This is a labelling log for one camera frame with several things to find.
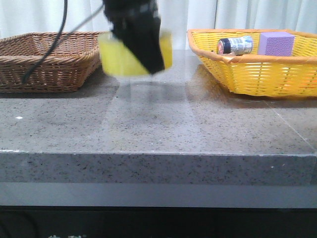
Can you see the small black-capped jar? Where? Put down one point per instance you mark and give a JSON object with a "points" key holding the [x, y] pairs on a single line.
{"points": [[237, 46]]}

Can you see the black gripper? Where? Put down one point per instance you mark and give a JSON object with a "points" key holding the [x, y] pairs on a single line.
{"points": [[137, 24]]}

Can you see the yellow tape roll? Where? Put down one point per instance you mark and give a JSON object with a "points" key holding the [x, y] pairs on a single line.
{"points": [[117, 60]]}

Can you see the purple foam cube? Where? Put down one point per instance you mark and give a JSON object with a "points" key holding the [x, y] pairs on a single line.
{"points": [[276, 44]]}

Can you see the brown wicker basket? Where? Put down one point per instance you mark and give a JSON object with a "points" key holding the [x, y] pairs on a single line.
{"points": [[65, 70]]}

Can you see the yellow woven basket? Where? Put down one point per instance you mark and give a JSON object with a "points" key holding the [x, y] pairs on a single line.
{"points": [[258, 75]]}

